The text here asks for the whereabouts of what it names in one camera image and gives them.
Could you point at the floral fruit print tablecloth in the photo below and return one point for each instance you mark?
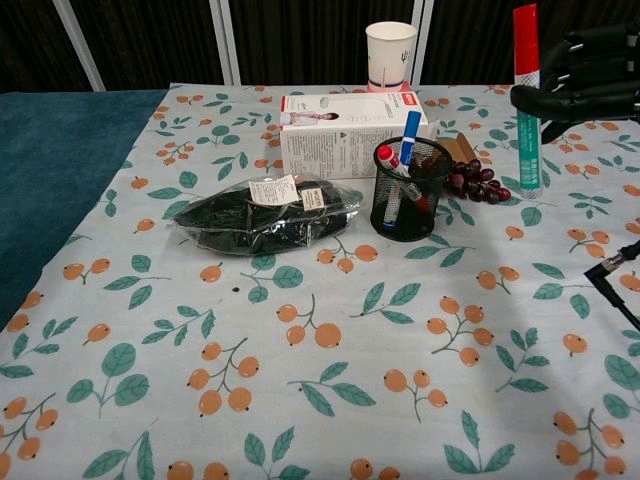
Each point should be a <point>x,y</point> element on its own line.
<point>320,360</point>

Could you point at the black mesh pen holder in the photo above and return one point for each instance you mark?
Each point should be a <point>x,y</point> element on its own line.
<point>400,210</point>

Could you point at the black clothing in plastic bag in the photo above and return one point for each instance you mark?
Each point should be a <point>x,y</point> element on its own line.
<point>260,220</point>

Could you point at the small brown cardboard box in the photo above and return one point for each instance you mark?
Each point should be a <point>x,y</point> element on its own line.
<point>457,146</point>

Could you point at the blue capped whiteboard marker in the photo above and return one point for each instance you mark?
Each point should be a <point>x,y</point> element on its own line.
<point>410,135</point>

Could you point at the white paper cup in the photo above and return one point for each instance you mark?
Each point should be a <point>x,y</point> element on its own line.
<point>390,52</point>

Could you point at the dark red grape bunch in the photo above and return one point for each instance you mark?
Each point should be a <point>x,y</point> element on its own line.
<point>475,182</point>

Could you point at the white frame post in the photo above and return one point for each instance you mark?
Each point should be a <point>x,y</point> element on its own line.
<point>226,40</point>
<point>422,40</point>
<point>80,45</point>

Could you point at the red capped whiteboard marker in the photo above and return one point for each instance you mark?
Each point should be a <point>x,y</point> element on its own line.
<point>387,155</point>

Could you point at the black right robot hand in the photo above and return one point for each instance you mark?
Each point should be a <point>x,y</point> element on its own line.
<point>590,95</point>

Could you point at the white product carton box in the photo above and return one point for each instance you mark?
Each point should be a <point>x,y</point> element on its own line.
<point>330,145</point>

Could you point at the teal tube with red cap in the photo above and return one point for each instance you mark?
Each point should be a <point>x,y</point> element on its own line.
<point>526,50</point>

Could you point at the teal blue cloth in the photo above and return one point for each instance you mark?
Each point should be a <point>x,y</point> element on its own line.
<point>55,175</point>

